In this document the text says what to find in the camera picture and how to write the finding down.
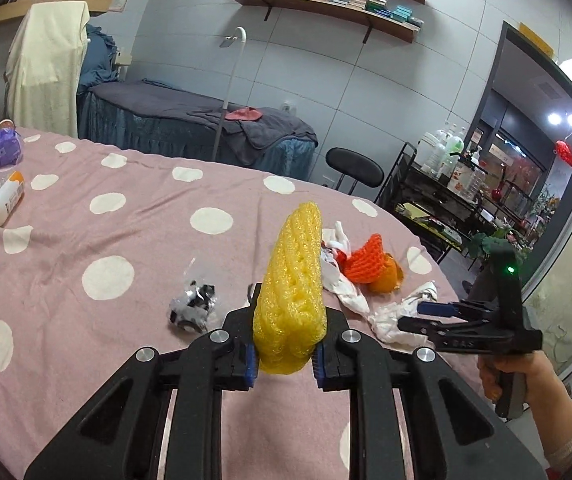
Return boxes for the white tissue with black stripes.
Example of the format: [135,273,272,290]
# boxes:
[367,281,438,351]

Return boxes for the orange foam fruit net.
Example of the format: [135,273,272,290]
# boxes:
[342,234,386,285]

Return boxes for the clear plastic wrapper black print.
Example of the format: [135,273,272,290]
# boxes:
[167,281,216,334]

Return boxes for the yellow foam fruit net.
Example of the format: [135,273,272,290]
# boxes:
[252,202,327,375]

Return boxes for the person's right forearm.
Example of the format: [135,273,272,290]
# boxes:
[530,391,572,474]

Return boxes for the person's right hand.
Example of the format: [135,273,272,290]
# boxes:
[478,350,572,415]

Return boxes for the green potted plant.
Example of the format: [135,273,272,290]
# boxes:
[464,229,511,259]

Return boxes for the orange peel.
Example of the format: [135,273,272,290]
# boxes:
[367,252,404,295]

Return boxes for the black metal trolley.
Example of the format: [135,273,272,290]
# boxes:
[376,143,531,262]

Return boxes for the red hanging ornament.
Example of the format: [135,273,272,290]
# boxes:
[555,140,572,167]

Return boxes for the pink polka dot bedspread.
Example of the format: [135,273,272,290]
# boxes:
[0,130,455,478]

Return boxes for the black round stool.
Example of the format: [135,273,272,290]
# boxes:
[325,148,385,195]

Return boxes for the white medicine bottle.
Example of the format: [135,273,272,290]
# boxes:
[0,171,24,226]

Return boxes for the red cloth on bed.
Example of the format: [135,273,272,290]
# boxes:
[225,107,263,122]

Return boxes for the purple pouch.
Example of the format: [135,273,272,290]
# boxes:
[0,127,22,168]

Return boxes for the blue massage bed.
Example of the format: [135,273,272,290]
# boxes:
[78,79,318,180]

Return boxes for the cream cloth on chair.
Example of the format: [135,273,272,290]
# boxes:
[4,0,90,139]

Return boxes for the white floor lamp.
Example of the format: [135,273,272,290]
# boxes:
[211,26,248,162]

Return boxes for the lower wooden wall shelf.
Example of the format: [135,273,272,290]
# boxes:
[233,0,420,44]

